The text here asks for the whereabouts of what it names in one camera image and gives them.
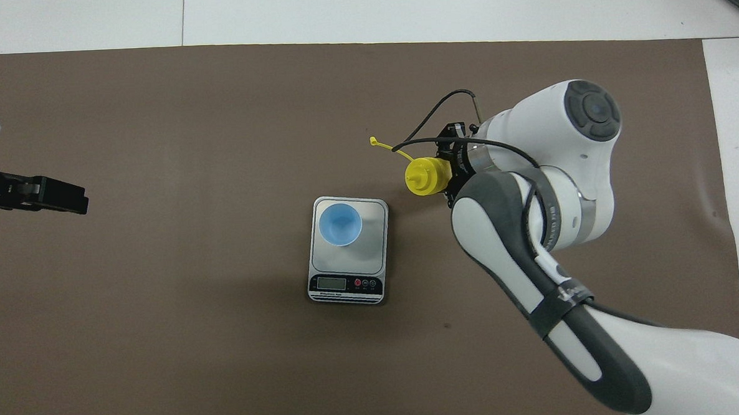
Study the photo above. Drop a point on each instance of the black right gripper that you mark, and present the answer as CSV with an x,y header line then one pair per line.
x,y
464,160

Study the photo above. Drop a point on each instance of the yellow squeeze bottle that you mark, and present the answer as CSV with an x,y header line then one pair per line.
x,y
427,177

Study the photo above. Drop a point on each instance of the light blue plastic cup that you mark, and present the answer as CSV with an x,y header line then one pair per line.
x,y
340,224

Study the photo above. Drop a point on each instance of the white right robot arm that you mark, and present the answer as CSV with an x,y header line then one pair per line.
x,y
567,174

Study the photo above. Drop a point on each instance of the silver digital kitchen scale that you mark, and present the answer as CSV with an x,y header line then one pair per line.
x,y
347,264

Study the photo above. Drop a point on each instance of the brown paper mat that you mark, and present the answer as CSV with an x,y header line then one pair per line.
x,y
226,363

